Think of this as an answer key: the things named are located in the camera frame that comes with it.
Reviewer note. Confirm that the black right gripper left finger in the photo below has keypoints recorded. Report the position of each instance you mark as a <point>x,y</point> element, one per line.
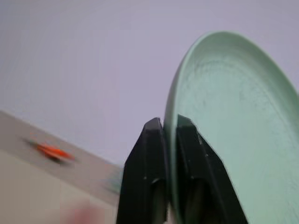
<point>144,168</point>

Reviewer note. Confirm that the orange object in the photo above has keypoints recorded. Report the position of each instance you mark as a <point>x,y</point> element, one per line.
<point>54,152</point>

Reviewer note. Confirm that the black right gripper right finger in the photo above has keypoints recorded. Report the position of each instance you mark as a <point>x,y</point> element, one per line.
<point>205,182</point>

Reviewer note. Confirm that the green plate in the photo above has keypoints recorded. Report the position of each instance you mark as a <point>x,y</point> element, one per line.
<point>243,121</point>

